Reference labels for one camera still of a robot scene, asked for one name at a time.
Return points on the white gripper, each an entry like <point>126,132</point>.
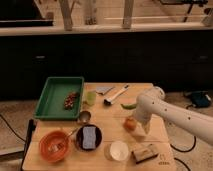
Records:
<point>146,127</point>

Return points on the orange red apple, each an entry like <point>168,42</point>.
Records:
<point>130,123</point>

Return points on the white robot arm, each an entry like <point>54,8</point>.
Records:
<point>151,101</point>

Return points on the green plastic cup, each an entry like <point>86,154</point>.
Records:
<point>91,98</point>

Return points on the small metal cup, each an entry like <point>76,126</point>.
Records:
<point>84,117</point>

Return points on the green chili pepper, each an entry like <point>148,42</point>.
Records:
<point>129,106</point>

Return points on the brown scrub sponge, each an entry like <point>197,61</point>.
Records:
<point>145,153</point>

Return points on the grey cloth piece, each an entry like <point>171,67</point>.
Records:
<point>103,90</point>

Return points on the dark blue floor object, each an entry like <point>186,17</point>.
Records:
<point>199,99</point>

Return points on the blue sponge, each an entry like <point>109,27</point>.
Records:
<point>89,137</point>

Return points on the dark round bowl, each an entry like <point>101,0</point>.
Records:
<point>79,137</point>

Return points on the green plastic tray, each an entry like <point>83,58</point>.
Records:
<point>51,103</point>

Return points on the orange plastic bowl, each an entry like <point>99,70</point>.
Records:
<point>52,138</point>

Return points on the metal spoon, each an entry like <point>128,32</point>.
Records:
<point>56,147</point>

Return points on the black table clamp bar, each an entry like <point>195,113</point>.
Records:
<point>30,129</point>

